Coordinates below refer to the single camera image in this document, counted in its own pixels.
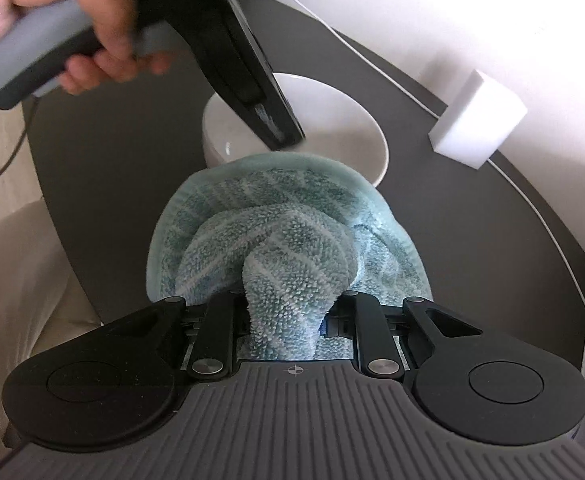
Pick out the black cable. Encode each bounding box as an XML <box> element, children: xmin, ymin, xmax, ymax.
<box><xmin>0</xmin><ymin>94</ymin><xmax>41</xmax><ymax>194</ymax></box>

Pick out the white cable on table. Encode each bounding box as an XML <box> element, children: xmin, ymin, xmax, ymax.
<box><xmin>258</xmin><ymin>0</ymin><xmax>585</xmax><ymax>331</ymax></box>

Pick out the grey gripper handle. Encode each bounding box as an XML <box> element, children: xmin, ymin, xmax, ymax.
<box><xmin>0</xmin><ymin>0</ymin><xmax>181</xmax><ymax>111</ymax></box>

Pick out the teal striped microfiber cloth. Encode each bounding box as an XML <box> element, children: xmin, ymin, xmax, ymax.
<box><xmin>146</xmin><ymin>153</ymin><xmax>431</xmax><ymax>361</ymax></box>

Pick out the white ceramic bowl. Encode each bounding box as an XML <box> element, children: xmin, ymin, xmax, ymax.
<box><xmin>201</xmin><ymin>73</ymin><xmax>389</xmax><ymax>186</ymax></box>

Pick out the white sponge block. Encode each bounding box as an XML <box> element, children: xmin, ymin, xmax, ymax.
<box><xmin>428</xmin><ymin>70</ymin><xmax>528</xmax><ymax>170</ymax></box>

